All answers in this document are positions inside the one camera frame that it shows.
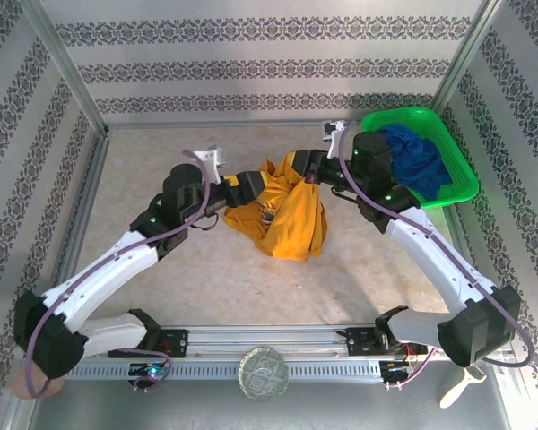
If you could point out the yellow t-shirt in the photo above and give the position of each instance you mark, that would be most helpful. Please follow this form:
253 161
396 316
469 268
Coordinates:
291 224

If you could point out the aluminium back rail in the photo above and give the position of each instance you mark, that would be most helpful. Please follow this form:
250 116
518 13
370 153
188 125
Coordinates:
228 124

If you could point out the white peeler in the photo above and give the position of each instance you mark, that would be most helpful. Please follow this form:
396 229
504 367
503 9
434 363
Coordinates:
455 392

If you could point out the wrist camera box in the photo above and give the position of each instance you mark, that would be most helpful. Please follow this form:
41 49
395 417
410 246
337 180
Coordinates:
210 157
331 130

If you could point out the aluminium frame post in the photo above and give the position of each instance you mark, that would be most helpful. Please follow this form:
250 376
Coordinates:
464 49
63 62

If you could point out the blue cloth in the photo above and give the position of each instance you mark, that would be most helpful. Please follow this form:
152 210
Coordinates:
419 165

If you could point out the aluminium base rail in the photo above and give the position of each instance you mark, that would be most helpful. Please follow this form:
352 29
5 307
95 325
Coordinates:
260 336

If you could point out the pink translucent cup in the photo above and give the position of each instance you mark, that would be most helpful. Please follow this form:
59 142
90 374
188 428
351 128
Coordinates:
20 384

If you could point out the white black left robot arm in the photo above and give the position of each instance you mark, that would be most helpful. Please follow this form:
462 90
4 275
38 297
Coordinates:
107 273

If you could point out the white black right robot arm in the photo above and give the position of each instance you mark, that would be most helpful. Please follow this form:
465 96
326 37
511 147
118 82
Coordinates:
430 260

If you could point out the round patterned glass dish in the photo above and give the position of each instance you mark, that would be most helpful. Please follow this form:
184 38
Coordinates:
263 374

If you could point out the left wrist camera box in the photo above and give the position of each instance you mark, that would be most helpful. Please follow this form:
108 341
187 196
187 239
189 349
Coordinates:
210 157

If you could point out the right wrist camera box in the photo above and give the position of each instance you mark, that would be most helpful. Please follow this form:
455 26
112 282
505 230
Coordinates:
331 130

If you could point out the green plastic basket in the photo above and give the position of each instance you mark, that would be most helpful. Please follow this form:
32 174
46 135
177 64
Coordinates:
457 152

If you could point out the small circuit board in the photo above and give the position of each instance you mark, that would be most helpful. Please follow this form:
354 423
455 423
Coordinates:
150 370
396 366

